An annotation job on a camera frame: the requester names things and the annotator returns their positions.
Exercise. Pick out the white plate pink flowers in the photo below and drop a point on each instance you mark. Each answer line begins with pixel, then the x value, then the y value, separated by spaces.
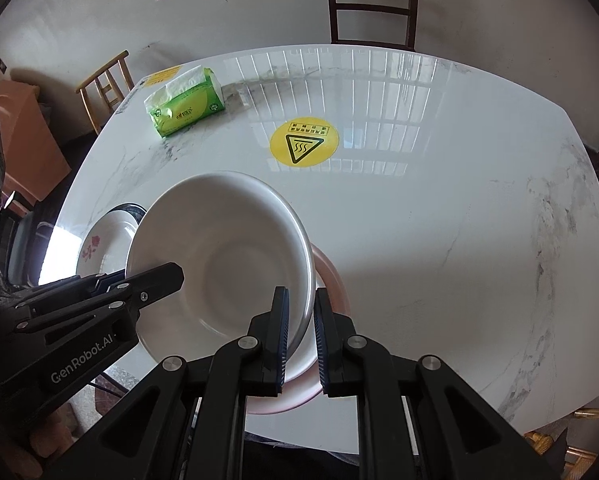
pixel 106 246

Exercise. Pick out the large blue floral plate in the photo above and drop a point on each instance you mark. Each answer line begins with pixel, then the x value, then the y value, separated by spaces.
pixel 135 210

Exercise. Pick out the dark wooden chair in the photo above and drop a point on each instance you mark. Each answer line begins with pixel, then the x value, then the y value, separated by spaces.
pixel 374 2

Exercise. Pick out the left hand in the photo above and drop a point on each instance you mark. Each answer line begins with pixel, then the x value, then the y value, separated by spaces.
pixel 52 440

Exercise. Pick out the blue striped white bowl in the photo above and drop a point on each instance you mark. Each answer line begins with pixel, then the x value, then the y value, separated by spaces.
pixel 236 240

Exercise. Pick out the green tissue pack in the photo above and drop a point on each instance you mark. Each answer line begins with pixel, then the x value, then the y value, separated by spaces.
pixel 184 101

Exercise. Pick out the orange cloth covered furniture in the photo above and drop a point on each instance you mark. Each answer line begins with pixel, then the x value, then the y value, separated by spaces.
pixel 35 164

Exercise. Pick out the yellow hot warning sticker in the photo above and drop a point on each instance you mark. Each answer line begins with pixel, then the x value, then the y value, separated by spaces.
pixel 304 142

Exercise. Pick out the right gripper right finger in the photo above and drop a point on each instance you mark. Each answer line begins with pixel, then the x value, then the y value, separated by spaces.
pixel 338 376

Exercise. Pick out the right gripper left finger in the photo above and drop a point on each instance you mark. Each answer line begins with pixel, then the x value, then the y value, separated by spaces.
pixel 267 361

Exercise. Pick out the light wooden chair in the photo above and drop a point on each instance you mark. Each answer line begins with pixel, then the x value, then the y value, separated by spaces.
pixel 109 91

